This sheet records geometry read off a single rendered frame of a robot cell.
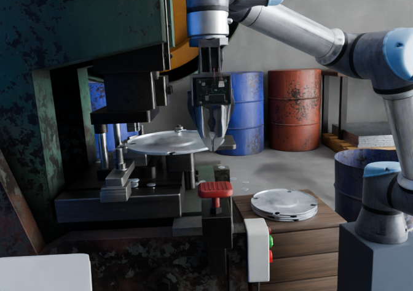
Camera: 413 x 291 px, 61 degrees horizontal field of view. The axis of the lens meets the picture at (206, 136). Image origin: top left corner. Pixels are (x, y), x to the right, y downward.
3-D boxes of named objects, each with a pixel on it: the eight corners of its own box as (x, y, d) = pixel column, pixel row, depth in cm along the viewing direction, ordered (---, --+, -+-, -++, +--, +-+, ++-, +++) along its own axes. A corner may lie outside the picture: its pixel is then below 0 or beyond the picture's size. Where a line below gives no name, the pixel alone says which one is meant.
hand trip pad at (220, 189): (232, 213, 75) (230, 179, 74) (234, 226, 70) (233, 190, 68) (199, 214, 75) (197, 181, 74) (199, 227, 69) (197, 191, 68)
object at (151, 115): (160, 119, 111) (159, 102, 110) (152, 131, 92) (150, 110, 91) (110, 121, 111) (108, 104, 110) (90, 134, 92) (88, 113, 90)
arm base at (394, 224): (385, 219, 120) (387, 192, 118) (419, 240, 105) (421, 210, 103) (345, 225, 117) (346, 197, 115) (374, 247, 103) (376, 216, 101)
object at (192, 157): (233, 174, 112) (232, 132, 109) (237, 189, 99) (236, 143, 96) (155, 177, 112) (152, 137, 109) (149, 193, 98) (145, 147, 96)
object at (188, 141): (135, 134, 117) (134, 132, 117) (221, 130, 117) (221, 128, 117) (114, 158, 88) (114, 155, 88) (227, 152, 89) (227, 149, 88)
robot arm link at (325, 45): (355, 44, 100) (206, -31, 79) (388, 42, 90) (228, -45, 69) (342, 83, 101) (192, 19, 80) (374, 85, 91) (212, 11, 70)
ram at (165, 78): (175, 102, 108) (168, 1, 102) (171, 108, 93) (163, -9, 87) (119, 105, 108) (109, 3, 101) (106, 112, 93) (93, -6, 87)
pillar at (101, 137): (110, 166, 97) (104, 116, 94) (108, 169, 94) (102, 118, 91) (102, 167, 97) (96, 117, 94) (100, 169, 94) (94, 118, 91)
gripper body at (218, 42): (190, 109, 60) (185, 37, 58) (191, 104, 69) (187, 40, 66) (233, 107, 60) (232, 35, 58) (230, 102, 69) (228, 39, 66)
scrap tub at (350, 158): (389, 223, 211) (395, 147, 201) (436, 263, 169) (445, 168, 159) (321, 227, 210) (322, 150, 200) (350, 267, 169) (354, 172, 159)
